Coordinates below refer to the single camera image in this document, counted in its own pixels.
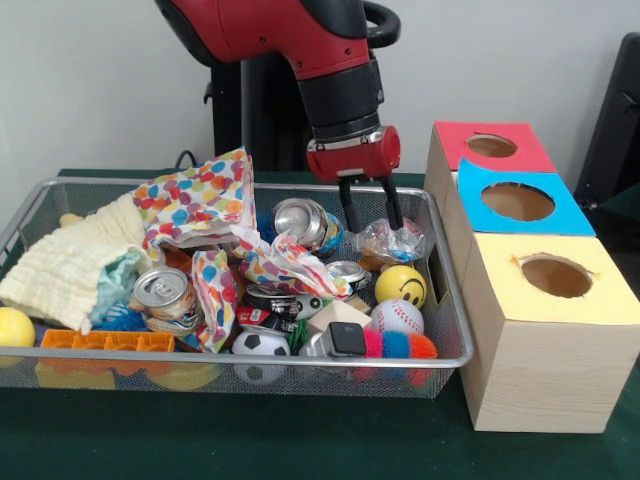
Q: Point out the silver and blue can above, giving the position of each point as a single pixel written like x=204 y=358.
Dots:
x=300 y=222

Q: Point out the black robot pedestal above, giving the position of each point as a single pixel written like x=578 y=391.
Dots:
x=260 y=110

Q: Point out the yellow smiley ball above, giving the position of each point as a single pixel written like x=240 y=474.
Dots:
x=401 y=286

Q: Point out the cream muslin cloth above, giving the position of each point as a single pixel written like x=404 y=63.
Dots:
x=70 y=265

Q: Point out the black and white soccer ball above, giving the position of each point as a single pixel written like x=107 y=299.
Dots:
x=260 y=345

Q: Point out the wooden box with three holes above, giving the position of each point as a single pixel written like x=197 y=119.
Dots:
x=540 y=360

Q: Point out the rainbow spiky toy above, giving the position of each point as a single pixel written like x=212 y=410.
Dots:
x=398 y=345

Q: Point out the crushed silver can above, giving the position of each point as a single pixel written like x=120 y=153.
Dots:
x=160 y=290

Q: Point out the black flat panel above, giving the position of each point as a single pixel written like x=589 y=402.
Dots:
x=615 y=120

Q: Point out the crushed red can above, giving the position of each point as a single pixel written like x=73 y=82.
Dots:
x=262 y=318

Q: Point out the shallow clear bin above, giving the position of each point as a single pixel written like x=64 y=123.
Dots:
x=300 y=386

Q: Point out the white baseball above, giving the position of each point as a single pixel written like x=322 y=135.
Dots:
x=397 y=317

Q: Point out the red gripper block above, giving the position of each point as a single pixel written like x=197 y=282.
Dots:
x=355 y=158

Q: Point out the clear plastic packet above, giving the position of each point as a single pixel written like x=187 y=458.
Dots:
x=390 y=243

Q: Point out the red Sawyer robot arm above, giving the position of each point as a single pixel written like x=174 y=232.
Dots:
x=300 y=40

